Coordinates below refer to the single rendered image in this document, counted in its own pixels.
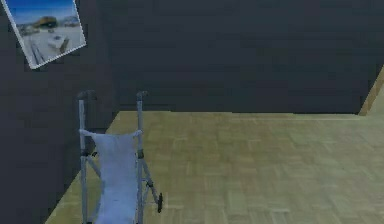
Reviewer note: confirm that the grey folding chair white cloth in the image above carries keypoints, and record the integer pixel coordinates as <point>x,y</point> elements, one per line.
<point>116,173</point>

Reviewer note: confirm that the framed beach picture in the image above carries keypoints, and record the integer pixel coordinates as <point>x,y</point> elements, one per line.
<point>46,31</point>

